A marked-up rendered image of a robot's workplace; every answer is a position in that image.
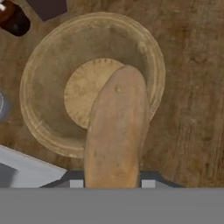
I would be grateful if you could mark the dark maroon box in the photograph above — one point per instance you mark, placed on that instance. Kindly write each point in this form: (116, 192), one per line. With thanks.
(48, 8)

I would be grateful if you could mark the dark brown bottle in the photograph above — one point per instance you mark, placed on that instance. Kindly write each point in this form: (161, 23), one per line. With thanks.
(13, 19)

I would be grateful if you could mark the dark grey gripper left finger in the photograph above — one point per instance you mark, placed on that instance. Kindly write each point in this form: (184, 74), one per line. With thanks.
(76, 178)

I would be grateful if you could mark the brown sweet potato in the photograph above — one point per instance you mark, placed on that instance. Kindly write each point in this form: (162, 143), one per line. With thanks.
(118, 131)

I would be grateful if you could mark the tan wooden bowl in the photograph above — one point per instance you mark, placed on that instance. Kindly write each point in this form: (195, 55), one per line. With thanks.
(55, 87)

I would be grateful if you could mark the grey round metal object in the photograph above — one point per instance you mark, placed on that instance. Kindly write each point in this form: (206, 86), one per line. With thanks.
(3, 105)

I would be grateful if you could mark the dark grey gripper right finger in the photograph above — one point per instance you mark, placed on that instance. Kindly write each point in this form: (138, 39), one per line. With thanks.
(148, 178)

